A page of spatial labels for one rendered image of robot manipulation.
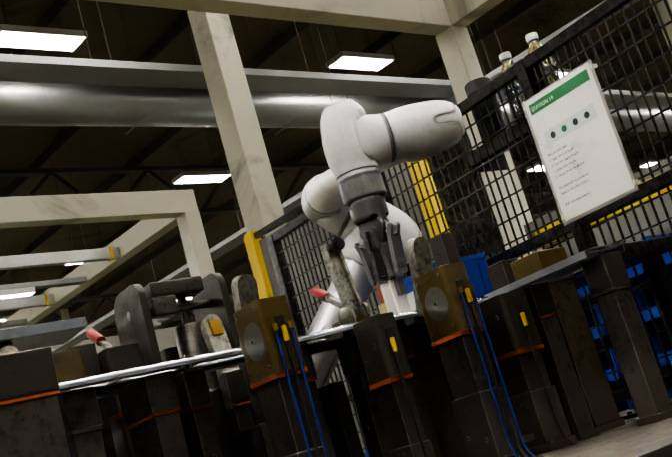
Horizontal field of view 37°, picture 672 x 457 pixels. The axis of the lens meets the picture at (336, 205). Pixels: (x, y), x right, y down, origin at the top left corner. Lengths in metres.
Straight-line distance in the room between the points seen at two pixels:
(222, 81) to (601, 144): 8.37
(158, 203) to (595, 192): 7.06
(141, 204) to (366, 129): 7.07
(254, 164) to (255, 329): 8.64
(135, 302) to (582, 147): 1.04
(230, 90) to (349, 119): 8.43
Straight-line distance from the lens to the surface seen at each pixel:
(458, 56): 6.75
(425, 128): 2.02
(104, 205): 8.82
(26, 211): 8.50
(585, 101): 2.31
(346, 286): 2.10
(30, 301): 11.41
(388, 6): 6.47
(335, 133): 2.00
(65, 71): 10.47
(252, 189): 10.06
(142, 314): 1.87
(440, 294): 1.74
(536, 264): 2.01
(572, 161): 2.34
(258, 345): 1.56
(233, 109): 10.33
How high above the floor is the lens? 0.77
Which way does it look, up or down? 14 degrees up
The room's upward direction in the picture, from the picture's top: 16 degrees counter-clockwise
